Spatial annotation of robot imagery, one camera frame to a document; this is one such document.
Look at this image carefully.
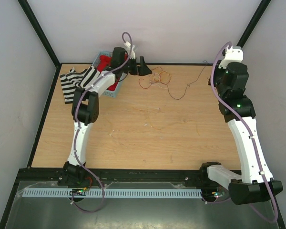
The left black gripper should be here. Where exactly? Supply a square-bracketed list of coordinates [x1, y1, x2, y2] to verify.
[121, 56, 152, 77]

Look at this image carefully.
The purple wire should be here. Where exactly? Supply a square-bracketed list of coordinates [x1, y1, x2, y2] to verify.
[166, 60, 214, 100]

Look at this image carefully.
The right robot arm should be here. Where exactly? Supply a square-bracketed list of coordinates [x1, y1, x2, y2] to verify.
[199, 62, 283, 205]

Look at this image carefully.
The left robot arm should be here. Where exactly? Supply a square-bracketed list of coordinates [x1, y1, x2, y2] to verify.
[62, 47, 152, 185]

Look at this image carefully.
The red cloth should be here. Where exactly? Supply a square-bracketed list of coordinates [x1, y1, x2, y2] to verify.
[96, 53, 129, 92]

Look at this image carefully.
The blue plastic basket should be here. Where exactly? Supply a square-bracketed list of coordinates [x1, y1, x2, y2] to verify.
[92, 51, 124, 99]

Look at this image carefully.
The black white striped cloth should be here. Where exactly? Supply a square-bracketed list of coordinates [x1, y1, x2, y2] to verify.
[60, 65, 101, 104]

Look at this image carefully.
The right circuit board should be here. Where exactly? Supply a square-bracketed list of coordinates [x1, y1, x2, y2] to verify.
[211, 191, 225, 198]

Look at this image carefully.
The circuit board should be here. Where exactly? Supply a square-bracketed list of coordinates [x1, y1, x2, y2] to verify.
[69, 188, 89, 196]
[211, 191, 225, 198]

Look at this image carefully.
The left circuit board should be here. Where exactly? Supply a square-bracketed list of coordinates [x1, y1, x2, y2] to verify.
[69, 188, 89, 196]

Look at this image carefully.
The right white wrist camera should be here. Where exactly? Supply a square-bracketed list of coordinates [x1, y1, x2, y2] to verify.
[218, 45, 244, 69]

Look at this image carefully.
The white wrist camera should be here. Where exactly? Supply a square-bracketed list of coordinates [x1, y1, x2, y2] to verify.
[124, 42, 136, 59]
[218, 45, 244, 69]

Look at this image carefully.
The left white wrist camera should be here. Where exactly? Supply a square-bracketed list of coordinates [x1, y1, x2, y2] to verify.
[124, 42, 136, 59]

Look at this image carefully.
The grey slotted cable duct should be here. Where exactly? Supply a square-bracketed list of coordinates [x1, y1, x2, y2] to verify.
[22, 188, 201, 199]

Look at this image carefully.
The black aluminium frame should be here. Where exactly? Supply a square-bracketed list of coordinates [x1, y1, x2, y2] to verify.
[0, 0, 286, 229]

